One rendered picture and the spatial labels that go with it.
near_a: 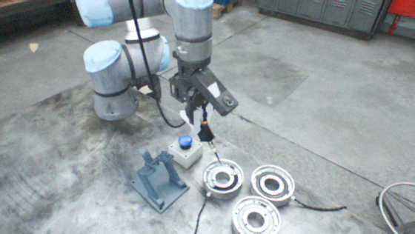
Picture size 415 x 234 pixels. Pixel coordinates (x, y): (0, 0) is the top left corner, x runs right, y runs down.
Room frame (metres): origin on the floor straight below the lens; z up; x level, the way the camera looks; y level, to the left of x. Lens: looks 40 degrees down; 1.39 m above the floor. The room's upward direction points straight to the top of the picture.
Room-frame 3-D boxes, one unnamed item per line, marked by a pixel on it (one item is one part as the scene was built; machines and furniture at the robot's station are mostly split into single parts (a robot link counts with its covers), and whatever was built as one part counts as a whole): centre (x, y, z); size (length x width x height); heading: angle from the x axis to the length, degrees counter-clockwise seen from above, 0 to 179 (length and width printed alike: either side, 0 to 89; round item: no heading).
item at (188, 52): (0.50, 0.03, 1.15); 0.08 x 0.08 x 0.05
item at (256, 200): (0.30, -0.11, 0.82); 0.10 x 0.10 x 0.04
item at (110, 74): (0.75, 0.32, 0.97); 0.13 x 0.12 x 0.14; 120
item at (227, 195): (0.41, -0.04, 0.82); 0.10 x 0.10 x 0.04
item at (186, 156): (0.52, 0.06, 0.82); 0.08 x 0.07 x 0.05; 50
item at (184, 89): (0.51, 0.03, 1.07); 0.09 x 0.08 x 0.12; 48
